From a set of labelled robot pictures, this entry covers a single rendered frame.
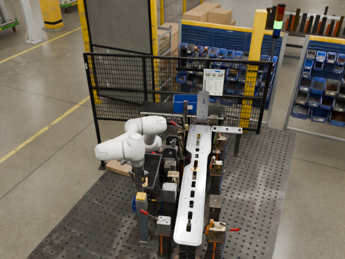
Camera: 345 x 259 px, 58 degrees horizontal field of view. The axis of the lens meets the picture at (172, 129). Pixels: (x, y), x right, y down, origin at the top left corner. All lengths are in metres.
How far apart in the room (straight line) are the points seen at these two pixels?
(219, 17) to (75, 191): 4.64
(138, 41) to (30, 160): 2.21
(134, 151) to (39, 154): 2.96
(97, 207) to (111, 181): 0.32
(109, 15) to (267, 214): 3.43
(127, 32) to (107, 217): 2.86
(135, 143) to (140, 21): 2.95
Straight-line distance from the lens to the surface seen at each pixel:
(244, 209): 2.74
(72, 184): 4.07
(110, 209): 2.72
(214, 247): 2.26
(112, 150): 1.83
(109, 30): 4.90
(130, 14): 4.61
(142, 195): 2.16
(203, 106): 3.07
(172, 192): 2.26
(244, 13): 9.07
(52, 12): 9.79
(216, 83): 3.26
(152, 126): 2.36
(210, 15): 7.03
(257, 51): 3.19
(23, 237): 3.70
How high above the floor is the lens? 2.71
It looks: 34 degrees down
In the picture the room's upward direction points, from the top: straight up
